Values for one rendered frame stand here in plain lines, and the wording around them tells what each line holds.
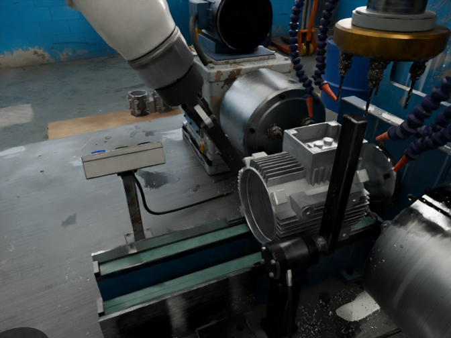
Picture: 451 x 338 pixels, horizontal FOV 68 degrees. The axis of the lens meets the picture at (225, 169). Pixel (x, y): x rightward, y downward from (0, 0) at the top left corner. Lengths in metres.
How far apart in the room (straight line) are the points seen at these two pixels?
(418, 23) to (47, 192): 1.06
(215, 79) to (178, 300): 0.62
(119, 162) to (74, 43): 5.41
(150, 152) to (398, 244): 0.51
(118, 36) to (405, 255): 0.47
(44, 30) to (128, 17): 5.60
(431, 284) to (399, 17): 0.38
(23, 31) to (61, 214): 5.12
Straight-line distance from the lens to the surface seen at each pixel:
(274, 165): 0.62
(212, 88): 1.00
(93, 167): 0.75
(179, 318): 0.68
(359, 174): 0.67
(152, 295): 0.65
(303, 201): 0.59
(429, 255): 0.50
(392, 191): 0.78
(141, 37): 0.48
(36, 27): 6.05
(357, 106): 0.83
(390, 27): 0.61
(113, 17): 0.47
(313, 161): 0.60
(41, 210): 1.13
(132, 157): 0.75
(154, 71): 0.50
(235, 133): 0.88
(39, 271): 0.94
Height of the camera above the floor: 1.43
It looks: 33 degrees down
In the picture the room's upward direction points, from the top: straight up
